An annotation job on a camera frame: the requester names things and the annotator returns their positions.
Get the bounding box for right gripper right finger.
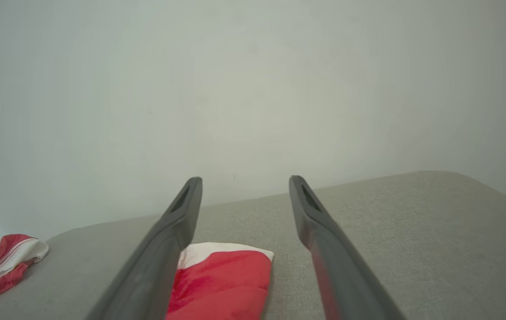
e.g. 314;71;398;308
289;175;407;320

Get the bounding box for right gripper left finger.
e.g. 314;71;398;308
86;176;203;320

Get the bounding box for red shorts with white stripe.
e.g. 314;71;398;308
166;242;275;320

